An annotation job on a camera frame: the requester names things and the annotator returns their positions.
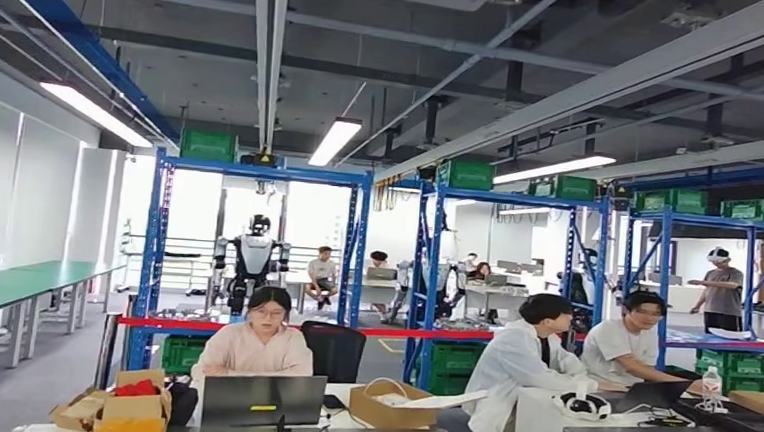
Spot red cloth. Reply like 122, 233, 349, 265
110, 376, 163, 402

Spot orange cardboard box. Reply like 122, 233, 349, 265
92, 365, 176, 432

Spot black and silver humanoid robot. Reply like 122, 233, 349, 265
552, 245, 605, 337
384, 258, 461, 328
208, 211, 295, 320

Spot white box stand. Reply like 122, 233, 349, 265
513, 384, 678, 432

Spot blue steel shelf rack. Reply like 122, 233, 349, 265
401, 179, 615, 403
613, 202, 764, 379
124, 146, 375, 385

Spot blue ceiling beam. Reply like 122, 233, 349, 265
0, 0, 191, 154

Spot yellow and black hanging cables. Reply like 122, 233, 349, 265
371, 178, 404, 215

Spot long white ceiling lamp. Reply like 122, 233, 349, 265
307, 114, 365, 172
492, 148, 618, 193
495, 204, 553, 220
36, 81, 158, 151

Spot small open cardboard box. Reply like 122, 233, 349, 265
47, 384, 111, 432

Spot clear water bottle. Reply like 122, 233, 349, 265
700, 364, 725, 400

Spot black stanchion post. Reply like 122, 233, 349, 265
92, 310, 124, 393

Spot grey ceiling rail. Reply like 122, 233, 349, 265
241, 0, 292, 158

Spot black padded office chair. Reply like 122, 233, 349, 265
297, 319, 369, 387

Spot metal parts pile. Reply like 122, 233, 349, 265
436, 316, 491, 333
148, 301, 235, 324

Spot white VR headset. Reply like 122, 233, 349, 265
550, 377, 614, 424

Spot black laptop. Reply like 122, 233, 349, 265
610, 375, 694, 420

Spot grey ceiling cable tray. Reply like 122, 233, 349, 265
371, 0, 764, 207

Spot white office table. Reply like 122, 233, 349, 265
279, 269, 412, 324
462, 282, 532, 324

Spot flat cardboard sheet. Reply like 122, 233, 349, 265
726, 389, 764, 423

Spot black flat case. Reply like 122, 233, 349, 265
668, 394, 764, 432

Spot red barrier belt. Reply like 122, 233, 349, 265
116, 299, 764, 368

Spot black hoist with yellow label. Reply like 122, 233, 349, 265
239, 149, 281, 169

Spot black bag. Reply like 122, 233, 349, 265
162, 378, 202, 429

